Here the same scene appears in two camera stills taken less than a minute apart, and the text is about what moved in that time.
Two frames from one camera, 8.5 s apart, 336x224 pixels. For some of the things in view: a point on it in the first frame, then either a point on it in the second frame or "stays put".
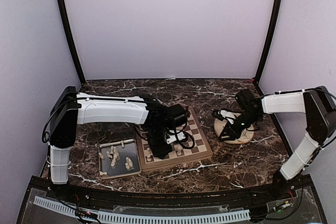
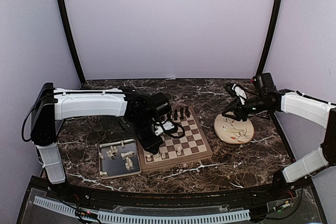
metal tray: x=118 y=158 stays put
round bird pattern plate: x=245 y=136 stays put
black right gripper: x=231 y=131 -> x=239 y=110
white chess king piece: x=179 y=152 stays put
